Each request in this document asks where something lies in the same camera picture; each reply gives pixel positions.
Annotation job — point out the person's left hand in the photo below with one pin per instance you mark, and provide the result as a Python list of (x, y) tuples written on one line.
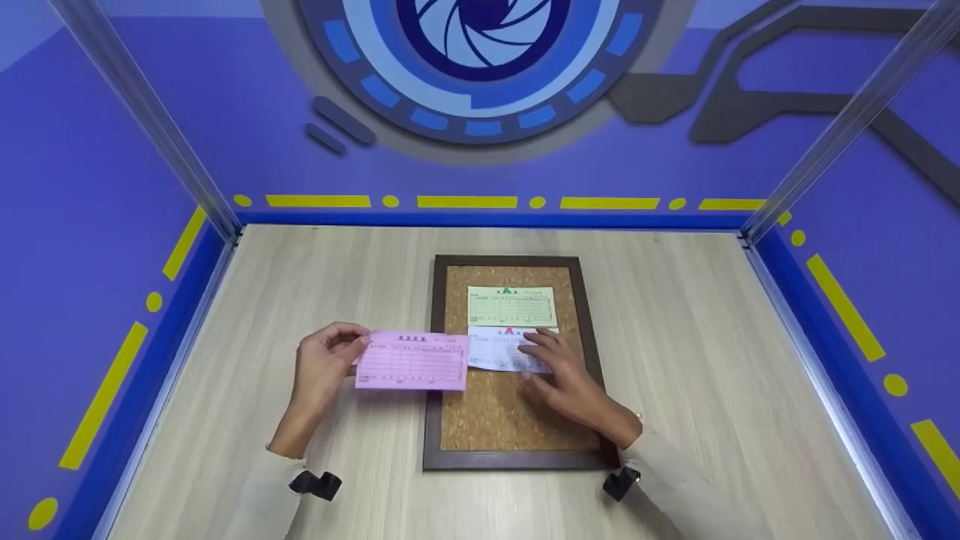
[(322, 371)]

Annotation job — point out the person's right hand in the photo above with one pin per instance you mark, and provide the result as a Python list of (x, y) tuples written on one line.
[(577, 394)]

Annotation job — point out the person's left index finger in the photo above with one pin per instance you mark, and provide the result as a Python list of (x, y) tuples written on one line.
[(343, 328)]

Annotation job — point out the person's right fingers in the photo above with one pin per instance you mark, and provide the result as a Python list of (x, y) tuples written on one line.
[(541, 346)]

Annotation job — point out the person's left thumb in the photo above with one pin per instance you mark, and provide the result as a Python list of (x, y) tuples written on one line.
[(352, 344)]

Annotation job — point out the person's right thumb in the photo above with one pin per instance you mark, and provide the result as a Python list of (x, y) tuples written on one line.
[(538, 382)]

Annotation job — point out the pink form paper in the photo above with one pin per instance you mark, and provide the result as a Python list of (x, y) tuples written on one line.
[(412, 361)]

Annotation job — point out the person's right forearm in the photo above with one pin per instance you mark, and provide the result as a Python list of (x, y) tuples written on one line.
[(690, 487)]

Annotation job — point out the person's left forearm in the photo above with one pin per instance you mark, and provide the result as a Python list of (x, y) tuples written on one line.
[(281, 472)]

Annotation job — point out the white form paper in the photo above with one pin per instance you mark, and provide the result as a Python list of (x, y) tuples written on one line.
[(495, 352)]

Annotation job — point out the green form paper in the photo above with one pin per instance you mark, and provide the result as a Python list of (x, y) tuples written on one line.
[(512, 307)]

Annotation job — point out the dark framed cork board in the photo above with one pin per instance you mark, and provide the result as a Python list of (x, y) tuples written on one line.
[(495, 420)]

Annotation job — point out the black wrist band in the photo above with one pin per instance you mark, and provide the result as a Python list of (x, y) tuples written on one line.
[(316, 484), (621, 482)]

